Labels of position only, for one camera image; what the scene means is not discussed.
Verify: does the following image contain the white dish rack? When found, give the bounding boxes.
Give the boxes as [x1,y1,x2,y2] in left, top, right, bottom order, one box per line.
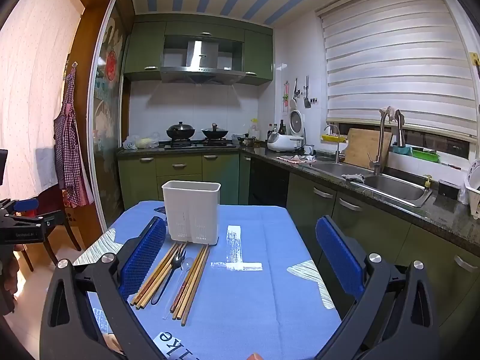
[464,159,480,220]

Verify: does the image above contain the dark granite countertop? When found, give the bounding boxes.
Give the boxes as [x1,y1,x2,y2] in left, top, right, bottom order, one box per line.
[116,140,480,256]

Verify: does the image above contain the person's left hand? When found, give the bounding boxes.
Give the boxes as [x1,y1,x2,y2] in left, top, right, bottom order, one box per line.
[0,245,19,315]

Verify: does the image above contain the checked dishcloth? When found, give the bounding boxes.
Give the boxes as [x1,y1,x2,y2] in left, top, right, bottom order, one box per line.
[277,154,314,164]

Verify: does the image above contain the black box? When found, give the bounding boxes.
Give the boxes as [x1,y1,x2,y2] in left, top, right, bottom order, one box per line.
[438,179,460,200]

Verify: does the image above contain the tall steel faucet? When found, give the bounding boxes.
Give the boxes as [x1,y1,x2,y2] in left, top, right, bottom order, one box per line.
[368,109,406,175]

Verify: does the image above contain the white rice cooker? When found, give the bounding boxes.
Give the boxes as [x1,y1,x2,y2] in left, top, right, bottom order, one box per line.
[267,109,305,151]

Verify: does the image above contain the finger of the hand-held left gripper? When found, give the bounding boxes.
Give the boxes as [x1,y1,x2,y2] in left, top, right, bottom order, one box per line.
[0,199,40,218]
[0,214,53,244]

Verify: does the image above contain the green tray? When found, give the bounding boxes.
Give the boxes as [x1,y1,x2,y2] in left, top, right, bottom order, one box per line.
[412,148,440,163]

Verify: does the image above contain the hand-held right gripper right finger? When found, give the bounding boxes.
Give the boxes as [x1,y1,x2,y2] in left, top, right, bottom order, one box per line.
[316,215,439,360]

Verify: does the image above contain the black built-in appliance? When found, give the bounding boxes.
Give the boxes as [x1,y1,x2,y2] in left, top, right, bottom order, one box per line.
[249,157,289,208]

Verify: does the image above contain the wooden cutting board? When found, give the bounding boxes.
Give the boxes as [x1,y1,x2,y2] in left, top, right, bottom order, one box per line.
[343,128,392,169]

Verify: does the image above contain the white dotted curtain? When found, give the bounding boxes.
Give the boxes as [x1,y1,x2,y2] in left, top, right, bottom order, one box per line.
[0,0,87,203]

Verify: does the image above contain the dark wooden chair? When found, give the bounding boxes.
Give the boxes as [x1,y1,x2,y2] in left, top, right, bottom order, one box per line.
[13,187,81,272]

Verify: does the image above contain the green base cabinets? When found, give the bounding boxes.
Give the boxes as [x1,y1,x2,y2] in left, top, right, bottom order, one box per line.
[118,146,480,349]

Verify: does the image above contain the checked apron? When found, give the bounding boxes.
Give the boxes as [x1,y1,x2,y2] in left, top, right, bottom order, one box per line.
[53,62,94,208]

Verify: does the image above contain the green wall cabinets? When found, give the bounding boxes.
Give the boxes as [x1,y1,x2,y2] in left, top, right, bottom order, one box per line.
[124,15,274,85]

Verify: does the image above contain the black wok with lid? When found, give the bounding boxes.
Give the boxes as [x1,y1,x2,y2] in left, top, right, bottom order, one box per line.
[166,121,196,140]

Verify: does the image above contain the pile of wooden chopsticks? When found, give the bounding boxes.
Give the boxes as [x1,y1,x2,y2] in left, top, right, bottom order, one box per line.
[130,241,211,327]

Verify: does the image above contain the small steel faucet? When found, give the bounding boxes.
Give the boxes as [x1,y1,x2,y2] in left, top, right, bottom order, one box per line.
[324,124,346,164]

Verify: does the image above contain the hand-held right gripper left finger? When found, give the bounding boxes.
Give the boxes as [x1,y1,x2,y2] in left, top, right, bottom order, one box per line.
[39,215,167,360]

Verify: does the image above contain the black fork with blue handle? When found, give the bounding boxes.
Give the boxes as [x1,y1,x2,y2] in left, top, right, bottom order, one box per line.
[151,249,188,305]

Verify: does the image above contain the white plastic utensil holder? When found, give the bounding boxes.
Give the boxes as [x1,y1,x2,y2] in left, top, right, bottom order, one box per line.
[162,181,222,245]

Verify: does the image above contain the blue tablecloth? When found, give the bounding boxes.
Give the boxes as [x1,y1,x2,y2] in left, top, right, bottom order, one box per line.
[73,200,342,360]

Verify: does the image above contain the clear plastic bag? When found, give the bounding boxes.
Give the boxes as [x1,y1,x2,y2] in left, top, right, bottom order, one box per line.
[123,132,160,150]

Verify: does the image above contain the pink cloth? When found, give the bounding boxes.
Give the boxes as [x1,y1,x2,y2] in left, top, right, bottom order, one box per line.
[379,106,401,122]

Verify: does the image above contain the black gas stove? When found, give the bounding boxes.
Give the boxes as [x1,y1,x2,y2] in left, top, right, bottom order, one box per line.
[164,139,237,150]

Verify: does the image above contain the white printed paper label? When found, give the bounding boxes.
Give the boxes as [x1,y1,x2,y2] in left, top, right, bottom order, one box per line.
[152,331,211,360]

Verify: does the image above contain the white window blind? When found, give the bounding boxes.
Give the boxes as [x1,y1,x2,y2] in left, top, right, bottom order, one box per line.
[317,0,477,137]

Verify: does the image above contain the steel range hood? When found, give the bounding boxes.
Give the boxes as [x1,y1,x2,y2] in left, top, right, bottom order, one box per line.
[160,39,244,85]

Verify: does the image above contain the glass sliding door with poster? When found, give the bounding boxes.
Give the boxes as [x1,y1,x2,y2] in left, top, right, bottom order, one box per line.
[87,0,132,241]

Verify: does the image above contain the steel double sink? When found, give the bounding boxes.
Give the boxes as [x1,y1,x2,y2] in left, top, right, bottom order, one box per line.
[309,159,433,208]

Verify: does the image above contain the clear plastic spoon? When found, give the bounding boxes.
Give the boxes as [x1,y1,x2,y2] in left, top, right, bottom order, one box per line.
[163,257,196,321]

